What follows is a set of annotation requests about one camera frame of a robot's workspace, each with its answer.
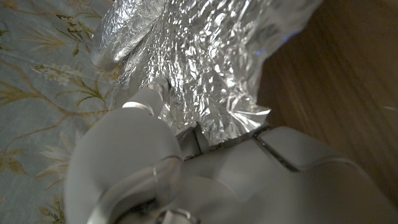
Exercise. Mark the floral printed backdrop cloth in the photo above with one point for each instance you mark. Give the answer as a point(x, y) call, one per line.
point(46, 93)

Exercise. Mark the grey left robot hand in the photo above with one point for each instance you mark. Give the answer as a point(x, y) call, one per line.
point(233, 180)

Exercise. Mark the aluminum foil sheet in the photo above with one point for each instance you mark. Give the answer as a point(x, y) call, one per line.
point(202, 62)

